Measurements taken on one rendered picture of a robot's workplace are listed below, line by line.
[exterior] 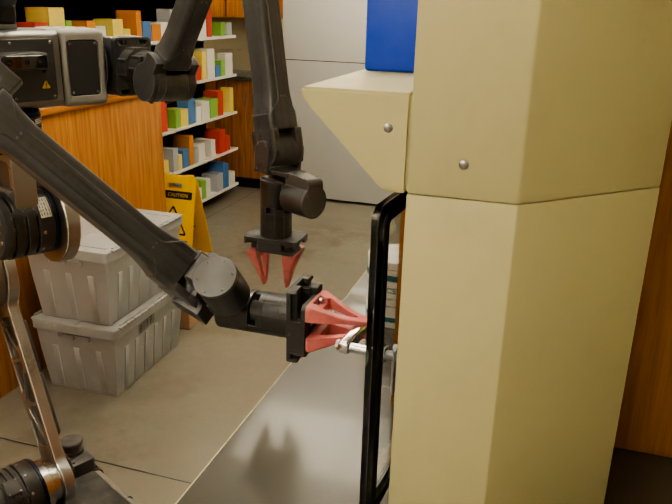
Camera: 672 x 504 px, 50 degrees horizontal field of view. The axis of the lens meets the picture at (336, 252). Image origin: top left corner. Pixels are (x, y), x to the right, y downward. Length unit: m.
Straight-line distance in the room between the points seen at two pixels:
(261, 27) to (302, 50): 4.69
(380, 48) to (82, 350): 2.44
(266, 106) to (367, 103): 0.54
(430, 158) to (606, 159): 0.18
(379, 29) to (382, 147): 0.24
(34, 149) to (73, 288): 2.17
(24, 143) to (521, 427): 0.66
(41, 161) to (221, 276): 0.25
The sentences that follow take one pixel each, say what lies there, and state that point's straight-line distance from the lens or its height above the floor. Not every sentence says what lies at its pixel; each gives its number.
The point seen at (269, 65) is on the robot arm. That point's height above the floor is 1.49.
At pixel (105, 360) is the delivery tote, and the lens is 3.14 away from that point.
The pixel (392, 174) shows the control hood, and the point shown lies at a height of 1.43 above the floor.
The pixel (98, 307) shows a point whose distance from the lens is 3.05.
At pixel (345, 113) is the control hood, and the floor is 1.49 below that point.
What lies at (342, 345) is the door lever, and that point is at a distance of 0.87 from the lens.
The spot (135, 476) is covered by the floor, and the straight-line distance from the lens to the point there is 2.74.
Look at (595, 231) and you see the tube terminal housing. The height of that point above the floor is 1.37.
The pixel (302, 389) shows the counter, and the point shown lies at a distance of 1.30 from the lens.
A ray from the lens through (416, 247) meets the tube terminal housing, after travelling 0.75.
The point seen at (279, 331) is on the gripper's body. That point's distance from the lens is 0.94.
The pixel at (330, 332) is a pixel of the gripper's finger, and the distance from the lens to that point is 0.96.
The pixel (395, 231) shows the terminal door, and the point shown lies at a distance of 0.82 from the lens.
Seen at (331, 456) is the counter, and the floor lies 0.94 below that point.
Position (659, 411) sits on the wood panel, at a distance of 1.23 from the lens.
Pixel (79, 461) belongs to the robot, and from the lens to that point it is 2.36.
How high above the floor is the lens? 1.59
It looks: 19 degrees down
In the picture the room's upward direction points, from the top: 2 degrees clockwise
